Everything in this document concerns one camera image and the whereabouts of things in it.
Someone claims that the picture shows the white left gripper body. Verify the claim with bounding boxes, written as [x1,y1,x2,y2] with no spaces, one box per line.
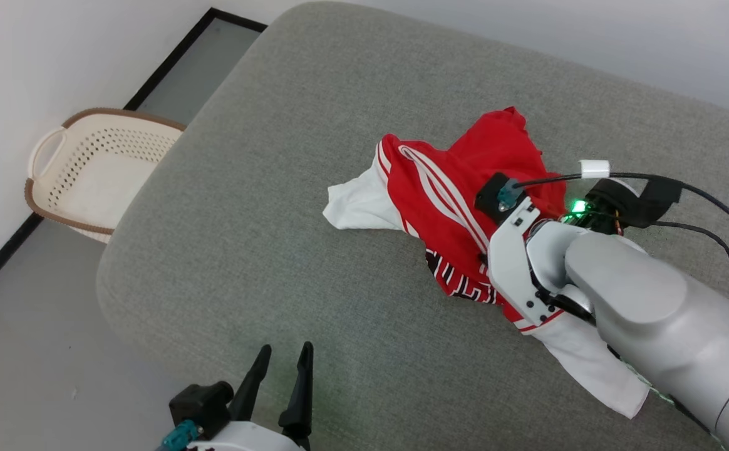
[186,421,308,451]

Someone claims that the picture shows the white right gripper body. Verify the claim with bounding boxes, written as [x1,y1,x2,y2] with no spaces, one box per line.
[487,197,594,333]

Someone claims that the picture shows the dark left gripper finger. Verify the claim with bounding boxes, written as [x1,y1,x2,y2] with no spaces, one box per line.
[230,345,272,422]
[279,341,314,448]

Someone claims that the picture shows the red white basketball jersey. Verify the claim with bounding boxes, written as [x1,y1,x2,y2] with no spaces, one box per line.
[323,106,650,419]

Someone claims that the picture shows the grey fabric sofa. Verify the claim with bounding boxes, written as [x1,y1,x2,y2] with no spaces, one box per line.
[95,0,729,451]

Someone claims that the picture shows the cream laundry basket brown rim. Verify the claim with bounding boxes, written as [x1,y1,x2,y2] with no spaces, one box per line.
[24,108,187,244]

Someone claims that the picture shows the black cable bracket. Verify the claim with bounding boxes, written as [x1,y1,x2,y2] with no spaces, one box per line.
[590,175,685,229]

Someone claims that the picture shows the green white twisted cable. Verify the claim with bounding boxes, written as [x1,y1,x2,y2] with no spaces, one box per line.
[621,357,728,451]

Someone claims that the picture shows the long black camera cable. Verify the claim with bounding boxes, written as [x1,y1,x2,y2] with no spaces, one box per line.
[515,172,729,242]

